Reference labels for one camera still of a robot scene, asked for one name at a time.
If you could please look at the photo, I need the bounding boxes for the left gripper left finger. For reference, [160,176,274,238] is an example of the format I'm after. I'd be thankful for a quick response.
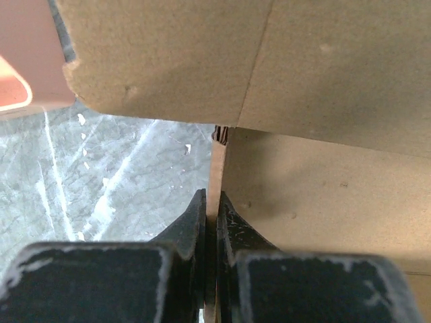
[1,190,206,322]

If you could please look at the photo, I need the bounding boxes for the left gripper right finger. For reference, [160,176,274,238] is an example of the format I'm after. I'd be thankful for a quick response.
[217,194,424,322]

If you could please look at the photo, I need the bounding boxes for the brown cardboard box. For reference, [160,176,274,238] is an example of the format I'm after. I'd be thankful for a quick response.
[57,1,430,322]

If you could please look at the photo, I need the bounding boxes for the pink plastic file organizer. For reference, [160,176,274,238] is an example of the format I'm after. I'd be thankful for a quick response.
[1,1,75,120]

